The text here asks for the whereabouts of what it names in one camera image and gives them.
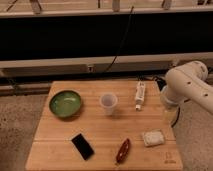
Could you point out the black rectangular block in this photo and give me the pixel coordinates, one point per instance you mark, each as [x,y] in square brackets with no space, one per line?
[83,146]

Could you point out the black power adapter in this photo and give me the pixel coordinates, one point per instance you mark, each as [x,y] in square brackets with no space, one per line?
[161,84]

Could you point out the white tube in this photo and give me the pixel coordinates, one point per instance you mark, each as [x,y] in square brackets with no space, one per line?
[140,95]

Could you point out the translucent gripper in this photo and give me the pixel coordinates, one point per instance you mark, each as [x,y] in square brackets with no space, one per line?
[170,115]

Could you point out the white sponge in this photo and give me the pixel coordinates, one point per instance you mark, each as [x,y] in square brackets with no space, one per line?
[153,138]

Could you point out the wooden cutting board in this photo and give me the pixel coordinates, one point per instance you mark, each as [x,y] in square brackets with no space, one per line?
[52,148]

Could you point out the green ceramic bowl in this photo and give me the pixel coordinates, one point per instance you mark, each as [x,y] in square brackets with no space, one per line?
[65,103]

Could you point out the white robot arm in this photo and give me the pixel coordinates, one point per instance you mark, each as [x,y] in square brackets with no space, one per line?
[186,82]

